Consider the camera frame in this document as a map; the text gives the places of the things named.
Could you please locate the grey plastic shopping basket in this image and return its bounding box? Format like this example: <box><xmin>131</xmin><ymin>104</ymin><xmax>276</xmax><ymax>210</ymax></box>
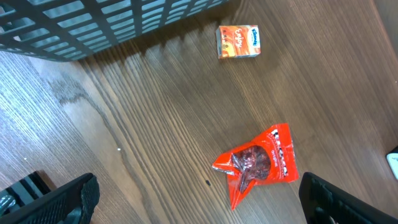
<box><xmin>1</xmin><ymin>0</ymin><xmax>226</xmax><ymax>62</ymax></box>

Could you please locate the red snack bag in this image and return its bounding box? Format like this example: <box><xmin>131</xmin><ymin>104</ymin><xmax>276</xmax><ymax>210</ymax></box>
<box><xmin>212</xmin><ymin>123</ymin><xmax>299</xmax><ymax>210</ymax></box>

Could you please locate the white barcode scanner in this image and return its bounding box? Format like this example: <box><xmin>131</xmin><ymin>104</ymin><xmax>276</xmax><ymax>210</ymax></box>
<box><xmin>386</xmin><ymin>146</ymin><xmax>398</xmax><ymax>180</ymax></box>

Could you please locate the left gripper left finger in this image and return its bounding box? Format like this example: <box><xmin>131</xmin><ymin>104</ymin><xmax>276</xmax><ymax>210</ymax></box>
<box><xmin>1</xmin><ymin>173</ymin><xmax>100</xmax><ymax>224</ymax></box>

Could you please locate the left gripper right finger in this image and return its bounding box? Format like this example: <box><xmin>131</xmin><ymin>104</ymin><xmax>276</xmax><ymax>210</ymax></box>
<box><xmin>298</xmin><ymin>172</ymin><xmax>397</xmax><ymax>224</ymax></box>

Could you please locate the orange tissue pack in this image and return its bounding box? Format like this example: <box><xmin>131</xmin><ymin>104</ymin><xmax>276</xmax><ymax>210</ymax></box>
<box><xmin>215</xmin><ymin>25</ymin><xmax>261</xmax><ymax>58</ymax></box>

